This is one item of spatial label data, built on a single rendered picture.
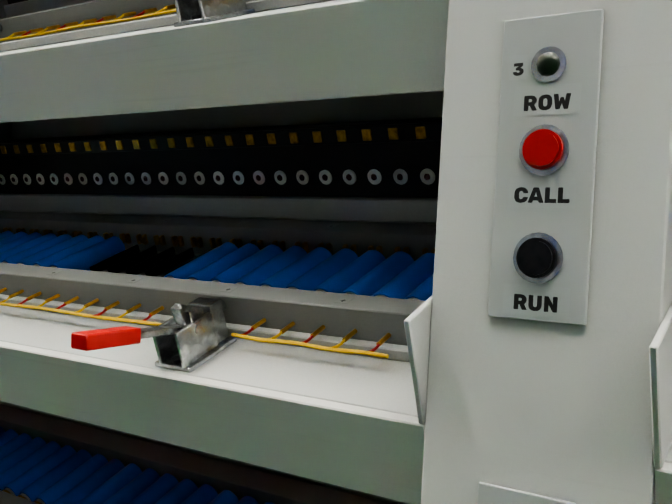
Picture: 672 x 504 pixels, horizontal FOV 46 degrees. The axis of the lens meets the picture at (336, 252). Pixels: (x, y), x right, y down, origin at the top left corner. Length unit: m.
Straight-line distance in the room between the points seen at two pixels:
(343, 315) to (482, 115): 0.14
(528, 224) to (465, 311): 0.05
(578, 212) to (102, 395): 0.30
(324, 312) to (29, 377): 0.21
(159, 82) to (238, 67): 0.06
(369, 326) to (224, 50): 0.17
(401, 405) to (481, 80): 0.15
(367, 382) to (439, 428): 0.06
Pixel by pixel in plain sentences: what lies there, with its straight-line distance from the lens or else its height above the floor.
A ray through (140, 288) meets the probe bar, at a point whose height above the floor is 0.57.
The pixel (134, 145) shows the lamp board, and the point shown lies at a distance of 0.69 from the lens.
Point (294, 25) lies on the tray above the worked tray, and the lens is 0.41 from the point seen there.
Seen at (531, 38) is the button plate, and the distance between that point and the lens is 0.34.
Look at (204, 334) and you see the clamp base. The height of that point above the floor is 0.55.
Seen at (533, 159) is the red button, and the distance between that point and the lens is 0.33.
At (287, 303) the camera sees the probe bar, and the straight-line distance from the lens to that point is 0.44.
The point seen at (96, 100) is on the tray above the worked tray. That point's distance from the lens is 0.52.
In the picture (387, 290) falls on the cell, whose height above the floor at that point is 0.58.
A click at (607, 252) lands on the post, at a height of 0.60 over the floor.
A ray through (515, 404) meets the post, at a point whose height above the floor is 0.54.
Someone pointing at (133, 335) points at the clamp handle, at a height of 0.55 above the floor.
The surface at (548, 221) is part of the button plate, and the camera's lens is 0.32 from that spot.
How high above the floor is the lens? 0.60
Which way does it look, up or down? level
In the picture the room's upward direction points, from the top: 3 degrees clockwise
